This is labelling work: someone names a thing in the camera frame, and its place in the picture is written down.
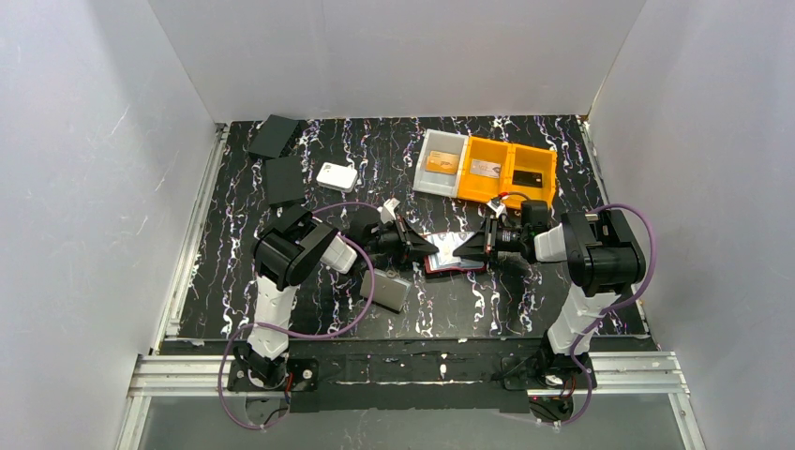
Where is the red leather card holder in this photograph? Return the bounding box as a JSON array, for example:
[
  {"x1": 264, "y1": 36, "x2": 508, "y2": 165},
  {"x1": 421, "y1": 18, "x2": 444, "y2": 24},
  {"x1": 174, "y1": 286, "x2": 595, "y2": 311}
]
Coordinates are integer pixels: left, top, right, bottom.
[{"x1": 424, "y1": 232, "x2": 487, "y2": 276}]

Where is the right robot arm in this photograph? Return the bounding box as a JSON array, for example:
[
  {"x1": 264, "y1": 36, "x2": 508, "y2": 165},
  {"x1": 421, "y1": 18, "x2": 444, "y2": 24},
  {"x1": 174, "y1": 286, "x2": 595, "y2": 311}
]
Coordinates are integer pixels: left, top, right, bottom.
[{"x1": 484, "y1": 202, "x2": 647, "y2": 389}]

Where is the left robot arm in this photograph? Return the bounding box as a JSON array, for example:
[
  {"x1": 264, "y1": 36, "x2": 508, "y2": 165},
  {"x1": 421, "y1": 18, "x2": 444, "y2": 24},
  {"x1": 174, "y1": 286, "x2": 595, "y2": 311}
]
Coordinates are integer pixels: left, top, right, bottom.
[{"x1": 232, "y1": 199, "x2": 486, "y2": 389}]

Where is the silver metal card case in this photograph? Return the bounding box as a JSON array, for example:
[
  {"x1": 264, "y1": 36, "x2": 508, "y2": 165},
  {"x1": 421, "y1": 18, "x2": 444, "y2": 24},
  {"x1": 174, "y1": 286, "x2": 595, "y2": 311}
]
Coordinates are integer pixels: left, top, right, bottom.
[{"x1": 360, "y1": 269, "x2": 413, "y2": 313}]

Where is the black VIP credit card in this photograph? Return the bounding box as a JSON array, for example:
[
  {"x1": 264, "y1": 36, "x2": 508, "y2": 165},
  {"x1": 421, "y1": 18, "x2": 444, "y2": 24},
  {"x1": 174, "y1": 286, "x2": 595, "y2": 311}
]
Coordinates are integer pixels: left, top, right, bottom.
[{"x1": 512, "y1": 170, "x2": 544, "y2": 188}]

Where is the silver VIP credit card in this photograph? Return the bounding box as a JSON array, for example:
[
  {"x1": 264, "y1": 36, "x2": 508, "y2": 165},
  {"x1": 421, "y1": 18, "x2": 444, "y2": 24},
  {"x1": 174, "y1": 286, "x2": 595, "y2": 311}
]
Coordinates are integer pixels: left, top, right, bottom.
[{"x1": 470, "y1": 159, "x2": 502, "y2": 179}]

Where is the yellow right plastic bin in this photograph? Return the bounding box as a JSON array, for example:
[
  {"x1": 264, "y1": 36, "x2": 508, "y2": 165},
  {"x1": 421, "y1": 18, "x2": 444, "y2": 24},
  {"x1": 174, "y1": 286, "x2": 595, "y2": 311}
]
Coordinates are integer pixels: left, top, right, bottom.
[{"x1": 508, "y1": 144, "x2": 557, "y2": 207}]

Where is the yellow plastic bin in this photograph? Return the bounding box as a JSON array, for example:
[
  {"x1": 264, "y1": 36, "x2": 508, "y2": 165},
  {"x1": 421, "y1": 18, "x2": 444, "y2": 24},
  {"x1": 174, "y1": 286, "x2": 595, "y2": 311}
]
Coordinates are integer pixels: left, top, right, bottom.
[
  {"x1": 508, "y1": 144, "x2": 557, "y2": 207},
  {"x1": 457, "y1": 137, "x2": 513, "y2": 203}
]

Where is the white plastic bin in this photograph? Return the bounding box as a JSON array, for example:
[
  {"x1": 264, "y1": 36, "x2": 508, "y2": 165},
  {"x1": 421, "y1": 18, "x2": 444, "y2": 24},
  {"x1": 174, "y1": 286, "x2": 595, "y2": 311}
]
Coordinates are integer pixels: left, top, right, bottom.
[{"x1": 412, "y1": 129, "x2": 469, "y2": 198}]

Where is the white square device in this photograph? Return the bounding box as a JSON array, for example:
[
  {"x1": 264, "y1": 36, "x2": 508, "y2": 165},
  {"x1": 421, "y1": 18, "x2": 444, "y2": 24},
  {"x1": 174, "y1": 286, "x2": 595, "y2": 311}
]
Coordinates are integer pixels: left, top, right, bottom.
[{"x1": 316, "y1": 162, "x2": 358, "y2": 193}]

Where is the yellow middle plastic bin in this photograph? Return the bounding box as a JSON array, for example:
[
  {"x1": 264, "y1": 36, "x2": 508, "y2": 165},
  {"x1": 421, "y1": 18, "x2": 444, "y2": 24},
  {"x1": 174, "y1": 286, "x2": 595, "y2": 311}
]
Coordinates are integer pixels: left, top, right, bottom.
[{"x1": 457, "y1": 137, "x2": 513, "y2": 203}]

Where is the black box near device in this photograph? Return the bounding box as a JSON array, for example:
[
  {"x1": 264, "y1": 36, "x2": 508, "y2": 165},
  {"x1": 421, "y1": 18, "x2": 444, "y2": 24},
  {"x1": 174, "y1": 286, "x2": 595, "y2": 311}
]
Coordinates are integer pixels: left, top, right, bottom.
[{"x1": 264, "y1": 156, "x2": 306, "y2": 208}]

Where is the black box far corner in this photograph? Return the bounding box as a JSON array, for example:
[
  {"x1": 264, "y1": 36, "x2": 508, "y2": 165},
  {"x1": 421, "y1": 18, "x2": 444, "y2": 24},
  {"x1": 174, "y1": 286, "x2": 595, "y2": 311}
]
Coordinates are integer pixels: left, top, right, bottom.
[{"x1": 247, "y1": 114, "x2": 304, "y2": 160}]

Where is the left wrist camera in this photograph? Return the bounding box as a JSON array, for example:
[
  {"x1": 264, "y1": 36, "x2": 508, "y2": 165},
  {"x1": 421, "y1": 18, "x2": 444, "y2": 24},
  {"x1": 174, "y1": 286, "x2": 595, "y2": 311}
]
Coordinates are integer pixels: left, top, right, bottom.
[{"x1": 378, "y1": 198, "x2": 400, "y2": 224}]

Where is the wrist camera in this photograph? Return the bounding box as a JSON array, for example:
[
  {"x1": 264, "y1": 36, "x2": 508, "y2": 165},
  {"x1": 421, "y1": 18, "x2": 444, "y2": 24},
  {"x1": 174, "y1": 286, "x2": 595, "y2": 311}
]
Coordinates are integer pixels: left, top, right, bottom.
[
  {"x1": 378, "y1": 198, "x2": 400, "y2": 224},
  {"x1": 487, "y1": 196, "x2": 508, "y2": 220}
]

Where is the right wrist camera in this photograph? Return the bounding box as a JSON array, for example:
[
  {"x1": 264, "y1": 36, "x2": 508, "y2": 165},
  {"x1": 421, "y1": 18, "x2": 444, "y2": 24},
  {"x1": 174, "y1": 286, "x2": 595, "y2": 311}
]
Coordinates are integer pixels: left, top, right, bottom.
[{"x1": 487, "y1": 196, "x2": 508, "y2": 220}]

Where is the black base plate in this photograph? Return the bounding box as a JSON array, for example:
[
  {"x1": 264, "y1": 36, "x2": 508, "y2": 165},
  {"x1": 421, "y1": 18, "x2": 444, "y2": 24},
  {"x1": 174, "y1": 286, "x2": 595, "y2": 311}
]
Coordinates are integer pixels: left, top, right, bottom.
[{"x1": 225, "y1": 337, "x2": 596, "y2": 413}]

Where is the aluminium frame rail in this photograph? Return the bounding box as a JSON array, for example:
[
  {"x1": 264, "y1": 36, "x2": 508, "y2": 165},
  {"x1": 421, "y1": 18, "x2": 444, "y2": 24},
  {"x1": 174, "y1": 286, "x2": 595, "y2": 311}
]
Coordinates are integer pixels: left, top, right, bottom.
[{"x1": 116, "y1": 350, "x2": 704, "y2": 449}]

